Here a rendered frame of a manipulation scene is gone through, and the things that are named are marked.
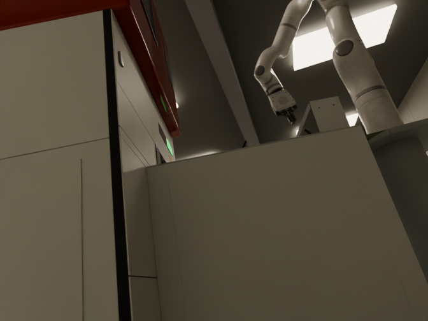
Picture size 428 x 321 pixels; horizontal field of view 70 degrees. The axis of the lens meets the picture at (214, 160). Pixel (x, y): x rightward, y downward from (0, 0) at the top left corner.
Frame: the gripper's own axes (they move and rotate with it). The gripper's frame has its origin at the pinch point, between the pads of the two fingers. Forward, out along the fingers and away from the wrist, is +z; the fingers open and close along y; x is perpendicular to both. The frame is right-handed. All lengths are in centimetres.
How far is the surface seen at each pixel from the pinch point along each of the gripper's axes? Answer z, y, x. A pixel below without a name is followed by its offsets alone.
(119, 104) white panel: 8, -61, -65
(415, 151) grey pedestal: 41, 17, -32
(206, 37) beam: -162, 10, 103
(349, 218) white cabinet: 52, -19, -46
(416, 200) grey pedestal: 54, 8, -31
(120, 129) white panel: 15, -63, -65
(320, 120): 21.7, -8.6, -40.0
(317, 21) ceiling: -174, 153, 156
